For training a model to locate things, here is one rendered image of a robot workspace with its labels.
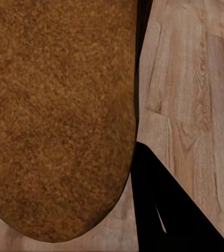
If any sandal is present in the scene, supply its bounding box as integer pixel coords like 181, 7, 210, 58
0, 0, 153, 244

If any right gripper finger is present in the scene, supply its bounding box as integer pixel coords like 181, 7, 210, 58
130, 142, 224, 252

